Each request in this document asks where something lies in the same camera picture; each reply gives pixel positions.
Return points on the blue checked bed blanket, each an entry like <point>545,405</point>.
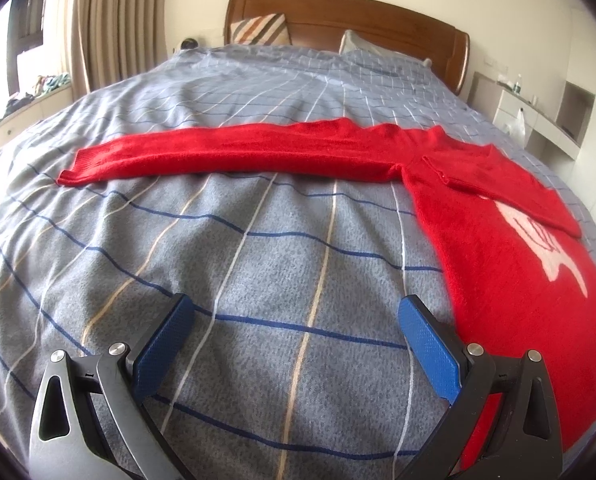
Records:
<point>278,260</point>

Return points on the wooden headboard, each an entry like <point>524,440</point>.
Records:
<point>377,20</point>

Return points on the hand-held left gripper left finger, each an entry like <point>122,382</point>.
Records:
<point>160,345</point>

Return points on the pile of clothes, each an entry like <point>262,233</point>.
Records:
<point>43,87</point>

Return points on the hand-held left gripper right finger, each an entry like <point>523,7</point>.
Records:
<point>430,350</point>

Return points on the clear plastic bottle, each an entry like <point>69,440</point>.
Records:
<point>517,84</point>

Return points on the white desk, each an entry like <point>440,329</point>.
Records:
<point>552,125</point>

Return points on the red knit sweater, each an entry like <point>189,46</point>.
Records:
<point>477,260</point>

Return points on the white plastic bag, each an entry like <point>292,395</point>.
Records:
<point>517,122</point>

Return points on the beige curtain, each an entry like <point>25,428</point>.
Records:
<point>113,25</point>

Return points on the window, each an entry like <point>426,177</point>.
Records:
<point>23,45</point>

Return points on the striped cushion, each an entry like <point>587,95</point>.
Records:
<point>260,30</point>

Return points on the white window bench cabinet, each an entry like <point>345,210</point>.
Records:
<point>33,115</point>

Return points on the blue checked pillow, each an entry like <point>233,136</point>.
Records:
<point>377,50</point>

